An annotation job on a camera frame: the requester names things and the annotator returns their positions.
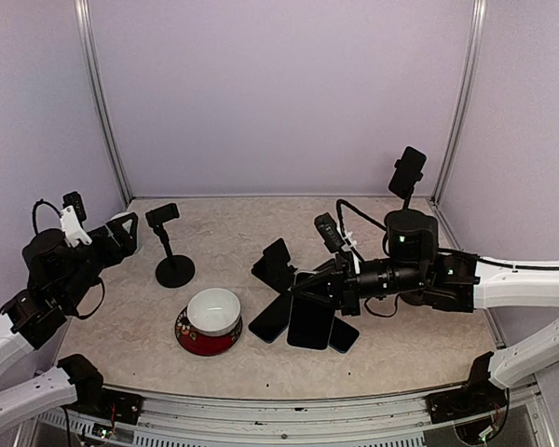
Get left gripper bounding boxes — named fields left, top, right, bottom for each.
left=59, top=212, right=139, bottom=309

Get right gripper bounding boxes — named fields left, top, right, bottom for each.
left=292, top=250, right=429, bottom=316

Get silver-edged black smartphone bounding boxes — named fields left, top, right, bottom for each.
left=287, top=271, right=334, bottom=350

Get black pole phone stand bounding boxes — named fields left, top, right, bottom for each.
left=389, top=159, right=426, bottom=209
left=145, top=203, right=196, bottom=289

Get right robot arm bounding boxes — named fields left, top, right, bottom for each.
left=292, top=209, right=559, bottom=413

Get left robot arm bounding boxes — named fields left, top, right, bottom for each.
left=0, top=207, right=139, bottom=436

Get black folding phone stand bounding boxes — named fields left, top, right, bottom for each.
left=251, top=237, right=296, bottom=293

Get blue-edged black smartphone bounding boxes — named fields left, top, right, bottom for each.
left=328, top=317, right=360, bottom=354

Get white ceramic bowl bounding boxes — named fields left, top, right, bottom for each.
left=186, top=288, right=241, bottom=337

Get red floral plate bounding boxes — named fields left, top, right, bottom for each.
left=174, top=307, right=243, bottom=357

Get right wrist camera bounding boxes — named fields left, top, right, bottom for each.
left=314, top=212, right=345, bottom=253

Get right camera cable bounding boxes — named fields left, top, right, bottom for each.
left=334, top=197, right=388, bottom=243

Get camera cable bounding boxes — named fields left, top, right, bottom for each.
left=30, top=198, right=64, bottom=237
left=334, top=197, right=388, bottom=243

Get round-base plate phone stand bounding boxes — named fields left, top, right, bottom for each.
left=398, top=291, right=424, bottom=306

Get left camera cable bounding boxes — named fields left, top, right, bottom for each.
left=30, top=198, right=64, bottom=237

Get left aluminium frame post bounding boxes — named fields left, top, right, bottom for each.
left=74, top=0, right=133, bottom=207

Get aluminium frame post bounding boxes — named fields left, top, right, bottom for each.
left=431, top=0, right=488, bottom=208
left=74, top=0, right=133, bottom=207

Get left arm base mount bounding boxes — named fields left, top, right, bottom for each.
left=56, top=354, right=143, bottom=426

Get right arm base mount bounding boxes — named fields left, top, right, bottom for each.
left=425, top=352, right=510, bottom=424

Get right aluminium frame post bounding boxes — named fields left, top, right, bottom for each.
left=431, top=0, right=488, bottom=208

